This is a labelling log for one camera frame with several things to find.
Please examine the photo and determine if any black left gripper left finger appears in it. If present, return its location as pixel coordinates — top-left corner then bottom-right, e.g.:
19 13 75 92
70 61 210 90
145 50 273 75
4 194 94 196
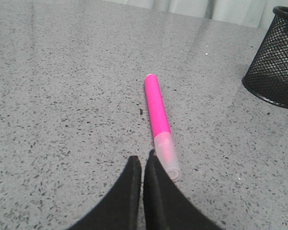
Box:
69 156 141 230

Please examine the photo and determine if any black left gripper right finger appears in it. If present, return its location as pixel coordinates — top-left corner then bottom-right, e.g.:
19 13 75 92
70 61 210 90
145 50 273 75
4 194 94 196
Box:
143 150 220 230

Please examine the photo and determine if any pink highlighter pen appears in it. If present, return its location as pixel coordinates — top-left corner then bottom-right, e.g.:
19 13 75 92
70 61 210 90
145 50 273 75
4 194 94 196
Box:
144 74 181 182

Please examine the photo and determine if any black mesh pen bin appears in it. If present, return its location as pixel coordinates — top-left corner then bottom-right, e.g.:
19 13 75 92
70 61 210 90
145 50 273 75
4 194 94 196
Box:
242 6 288 109

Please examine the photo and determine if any grey curtain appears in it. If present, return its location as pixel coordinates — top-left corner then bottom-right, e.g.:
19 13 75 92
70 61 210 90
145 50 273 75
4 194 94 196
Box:
114 0 288 29

